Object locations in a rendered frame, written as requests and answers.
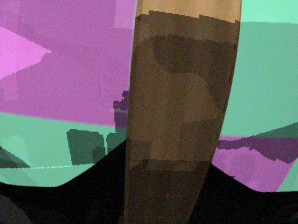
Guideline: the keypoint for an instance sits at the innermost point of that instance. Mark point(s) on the wooden post with slot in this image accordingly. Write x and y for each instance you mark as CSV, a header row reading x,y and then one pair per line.
x,y
122,217

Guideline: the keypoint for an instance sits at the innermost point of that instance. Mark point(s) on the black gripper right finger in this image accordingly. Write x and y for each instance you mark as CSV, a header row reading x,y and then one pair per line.
x,y
224,200

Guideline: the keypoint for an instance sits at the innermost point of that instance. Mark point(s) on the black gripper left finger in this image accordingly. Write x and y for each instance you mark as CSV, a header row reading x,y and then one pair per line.
x,y
94,197

